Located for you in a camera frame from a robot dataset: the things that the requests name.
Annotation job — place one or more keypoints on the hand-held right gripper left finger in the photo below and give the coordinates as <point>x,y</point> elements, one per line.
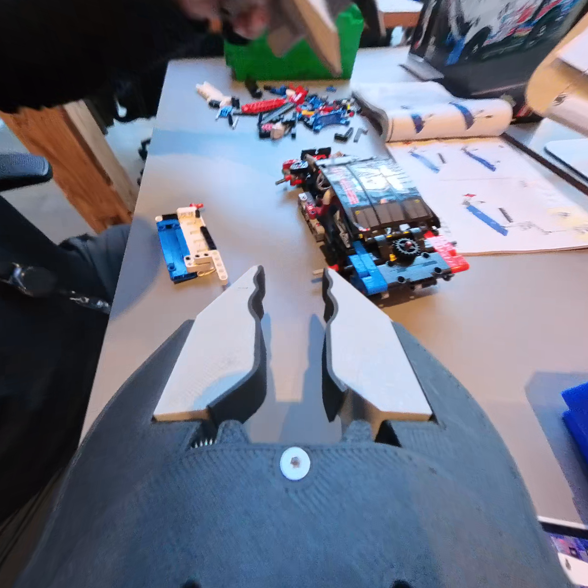
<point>211,363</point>

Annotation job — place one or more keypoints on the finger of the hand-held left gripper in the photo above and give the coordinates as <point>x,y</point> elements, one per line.
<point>321,32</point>

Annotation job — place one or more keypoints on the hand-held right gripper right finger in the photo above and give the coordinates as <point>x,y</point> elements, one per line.
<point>372,363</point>

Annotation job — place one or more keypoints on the white angled brick beam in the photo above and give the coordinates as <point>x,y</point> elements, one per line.
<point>216,266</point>

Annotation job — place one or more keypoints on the blue white brick assembly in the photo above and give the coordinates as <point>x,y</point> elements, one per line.
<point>179,243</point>

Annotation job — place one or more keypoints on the person's left forearm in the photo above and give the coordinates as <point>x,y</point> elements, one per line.
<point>92,46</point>

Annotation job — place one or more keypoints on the person's left hand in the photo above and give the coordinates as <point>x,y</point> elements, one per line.
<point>248,18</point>

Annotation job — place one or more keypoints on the green plastic bin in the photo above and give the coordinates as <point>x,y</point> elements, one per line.
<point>298,59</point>

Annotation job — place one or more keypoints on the pile of loose bricks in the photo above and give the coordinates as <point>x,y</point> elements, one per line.
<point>285,108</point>

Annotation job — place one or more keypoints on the wood-edged table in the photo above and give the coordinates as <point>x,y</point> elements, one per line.
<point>399,13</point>

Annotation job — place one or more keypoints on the black angled brick beam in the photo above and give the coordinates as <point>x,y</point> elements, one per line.
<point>343,134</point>

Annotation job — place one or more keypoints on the dark grey short beam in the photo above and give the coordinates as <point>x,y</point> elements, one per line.
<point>360,134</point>

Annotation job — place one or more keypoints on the brick race car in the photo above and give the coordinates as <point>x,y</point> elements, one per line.
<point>381,216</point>

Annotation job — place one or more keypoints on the person's trousers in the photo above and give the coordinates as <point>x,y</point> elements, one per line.
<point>101,257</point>

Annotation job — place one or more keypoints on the person's black jacket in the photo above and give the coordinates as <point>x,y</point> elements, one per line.
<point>41,367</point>

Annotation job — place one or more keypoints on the brick set box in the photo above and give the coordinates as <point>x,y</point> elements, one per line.
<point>496,46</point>

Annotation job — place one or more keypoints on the building instruction booklet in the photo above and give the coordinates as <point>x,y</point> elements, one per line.
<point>482,183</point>

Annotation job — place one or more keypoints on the blue plastic bin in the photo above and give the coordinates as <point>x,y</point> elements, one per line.
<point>576,422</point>

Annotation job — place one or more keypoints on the wooden document stand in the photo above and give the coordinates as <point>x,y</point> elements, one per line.
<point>551,78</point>

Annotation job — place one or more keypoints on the black mesh office chair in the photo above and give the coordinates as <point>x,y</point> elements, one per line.
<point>23,170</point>

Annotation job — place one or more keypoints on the holographic sticker sheet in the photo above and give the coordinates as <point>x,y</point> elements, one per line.
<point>569,551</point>

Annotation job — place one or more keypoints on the white flat stand base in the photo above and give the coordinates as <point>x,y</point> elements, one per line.
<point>569,158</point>

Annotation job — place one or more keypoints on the blue curved brick frame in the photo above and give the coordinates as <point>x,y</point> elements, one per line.
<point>326,119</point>

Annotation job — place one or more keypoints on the wooden furniture frame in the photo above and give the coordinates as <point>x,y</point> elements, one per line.
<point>78,165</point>

